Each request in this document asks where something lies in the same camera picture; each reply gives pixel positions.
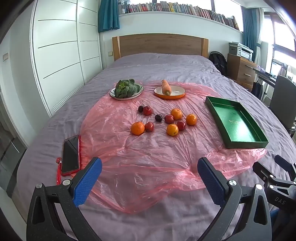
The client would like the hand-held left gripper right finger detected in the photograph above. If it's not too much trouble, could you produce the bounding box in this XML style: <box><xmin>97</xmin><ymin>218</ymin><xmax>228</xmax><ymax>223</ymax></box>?
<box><xmin>196</xmin><ymin>157</ymin><xmax>272</xmax><ymax>241</ymax></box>

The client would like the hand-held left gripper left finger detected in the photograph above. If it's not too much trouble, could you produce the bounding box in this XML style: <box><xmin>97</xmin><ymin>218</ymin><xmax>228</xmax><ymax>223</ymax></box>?
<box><xmin>26</xmin><ymin>157</ymin><xmax>103</xmax><ymax>241</ymax></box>

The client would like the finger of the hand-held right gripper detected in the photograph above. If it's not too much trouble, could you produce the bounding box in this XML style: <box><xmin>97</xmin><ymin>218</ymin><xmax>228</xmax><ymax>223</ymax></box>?
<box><xmin>253</xmin><ymin>161</ymin><xmax>278</xmax><ymax>184</ymax></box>
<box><xmin>275</xmin><ymin>155</ymin><xmax>296</xmax><ymax>181</ymax></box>

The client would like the green tray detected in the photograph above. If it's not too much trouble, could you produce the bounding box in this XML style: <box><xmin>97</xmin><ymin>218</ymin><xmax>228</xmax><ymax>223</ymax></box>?
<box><xmin>205</xmin><ymin>96</ymin><xmax>269</xmax><ymax>149</ymax></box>

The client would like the smartphone in red case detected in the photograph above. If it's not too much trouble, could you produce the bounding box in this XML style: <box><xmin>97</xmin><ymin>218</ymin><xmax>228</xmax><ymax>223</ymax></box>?
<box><xmin>61</xmin><ymin>135</ymin><xmax>80</xmax><ymax>175</ymax></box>

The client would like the pink plastic sheet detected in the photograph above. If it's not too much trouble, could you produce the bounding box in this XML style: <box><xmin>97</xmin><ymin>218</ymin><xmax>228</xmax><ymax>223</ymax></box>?
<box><xmin>80</xmin><ymin>82</ymin><xmax>267</xmax><ymax>214</ymax></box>

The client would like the grey chair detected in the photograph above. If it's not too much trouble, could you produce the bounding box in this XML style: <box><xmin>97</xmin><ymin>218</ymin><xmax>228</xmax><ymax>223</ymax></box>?
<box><xmin>268</xmin><ymin>75</ymin><xmax>296</xmax><ymax>142</ymax></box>

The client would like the dark shopping bag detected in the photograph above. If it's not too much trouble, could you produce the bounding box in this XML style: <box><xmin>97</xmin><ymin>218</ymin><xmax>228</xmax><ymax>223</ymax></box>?
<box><xmin>252</xmin><ymin>79</ymin><xmax>264</xmax><ymax>100</ymax></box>

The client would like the dark grey cabinet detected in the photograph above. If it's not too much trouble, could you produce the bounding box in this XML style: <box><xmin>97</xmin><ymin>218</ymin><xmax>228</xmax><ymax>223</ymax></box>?
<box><xmin>0</xmin><ymin>120</ymin><xmax>26</xmax><ymax>197</ymax></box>

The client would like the glass desk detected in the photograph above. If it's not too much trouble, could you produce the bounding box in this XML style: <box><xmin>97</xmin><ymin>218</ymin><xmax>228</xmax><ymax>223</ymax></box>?
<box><xmin>253</xmin><ymin>64</ymin><xmax>278</xmax><ymax>86</ymax></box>

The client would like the orange dish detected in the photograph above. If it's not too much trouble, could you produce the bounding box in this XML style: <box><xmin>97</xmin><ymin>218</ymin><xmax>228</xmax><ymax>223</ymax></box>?
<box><xmin>154</xmin><ymin>85</ymin><xmax>186</xmax><ymax>100</ymax></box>

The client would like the green bok choy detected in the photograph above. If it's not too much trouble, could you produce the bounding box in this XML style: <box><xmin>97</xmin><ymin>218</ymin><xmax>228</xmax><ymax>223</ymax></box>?
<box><xmin>115</xmin><ymin>79</ymin><xmax>141</xmax><ymax>98</ymax></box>

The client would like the white plate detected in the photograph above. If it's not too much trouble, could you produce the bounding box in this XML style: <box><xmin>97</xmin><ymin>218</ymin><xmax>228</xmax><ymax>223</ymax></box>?
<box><xmin>110</xmin><ymin>84</ymin><xmax>144</xmax><ymax>100</ymax></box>

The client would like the wooden dresser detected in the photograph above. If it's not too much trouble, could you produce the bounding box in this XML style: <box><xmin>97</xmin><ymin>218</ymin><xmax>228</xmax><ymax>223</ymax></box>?
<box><xmin>227</xmin><ymin>53</ymin><xmax>258</xmax><ymax>91</ymax></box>

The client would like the carrot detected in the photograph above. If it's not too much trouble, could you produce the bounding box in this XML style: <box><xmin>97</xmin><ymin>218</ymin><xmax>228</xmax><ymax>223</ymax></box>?
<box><xmin>161</xmin><ymin>80</ymin><xmax>172</xmax><ymax>96</ymax></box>

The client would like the black backpack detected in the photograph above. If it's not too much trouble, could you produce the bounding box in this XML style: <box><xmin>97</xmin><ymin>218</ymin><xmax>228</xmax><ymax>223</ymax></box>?
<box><xmin>209</xmin><ymin>51</ymin><xmax>228</xmax><ymax>77</ymax></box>

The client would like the grey printer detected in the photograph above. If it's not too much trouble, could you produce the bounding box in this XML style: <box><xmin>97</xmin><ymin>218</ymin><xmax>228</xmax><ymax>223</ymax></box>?
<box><xmin>229</xmin><ymin>42</ymin><xmax>254</xmax><ymax>61</ymax></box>

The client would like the bed with purple sheet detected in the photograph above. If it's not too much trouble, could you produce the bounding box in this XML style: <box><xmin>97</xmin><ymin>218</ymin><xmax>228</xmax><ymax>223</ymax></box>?
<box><xmin>16</xmin><ymin>53</ymin><xmax>296</xmax><ymax>241</ymax></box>

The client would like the white wardrobe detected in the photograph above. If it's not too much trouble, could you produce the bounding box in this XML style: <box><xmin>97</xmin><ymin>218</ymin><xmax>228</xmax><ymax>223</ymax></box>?
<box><xmin>30</xmin><ymin>0</ymin><xmax>103</xmax><ymax>116</ymax></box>

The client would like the window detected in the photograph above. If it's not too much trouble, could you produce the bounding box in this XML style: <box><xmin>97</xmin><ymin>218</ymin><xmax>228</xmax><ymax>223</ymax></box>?
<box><xmin>264</xmin><ymin>11</ymin><xmax>296</xmax><ymax>77</ymax></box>

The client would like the teal curtain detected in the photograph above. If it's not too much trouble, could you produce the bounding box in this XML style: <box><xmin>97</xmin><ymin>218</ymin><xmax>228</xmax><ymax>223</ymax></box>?
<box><xmin>240</xmin><ymin>6</ymin><xmax>262</xmax><ymax>62</ymax></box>
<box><xmin>98</xmin><ymin>0</ymin><xmax>121</xmax><ymax>33</ymax></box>

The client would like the wooden headboard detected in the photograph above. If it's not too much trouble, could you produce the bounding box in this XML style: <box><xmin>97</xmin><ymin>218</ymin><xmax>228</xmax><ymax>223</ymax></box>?
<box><xmin>112</xmin><ymin>34</ymin><xmax>209</xmax><ymax>62</ymax></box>

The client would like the row of books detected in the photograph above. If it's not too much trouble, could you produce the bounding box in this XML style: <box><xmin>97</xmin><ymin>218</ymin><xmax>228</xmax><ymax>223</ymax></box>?
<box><xmin>118</xmin><ymin>1</ymin><xmax>240</xmax><ymax>30</ymax></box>

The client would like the red wrist strap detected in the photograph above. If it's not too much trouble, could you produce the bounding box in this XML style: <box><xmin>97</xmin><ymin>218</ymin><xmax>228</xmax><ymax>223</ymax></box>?
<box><xmin>56</xmin><ymin>157</ymin><xmax>63</xmax><ymax>186</ymax></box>

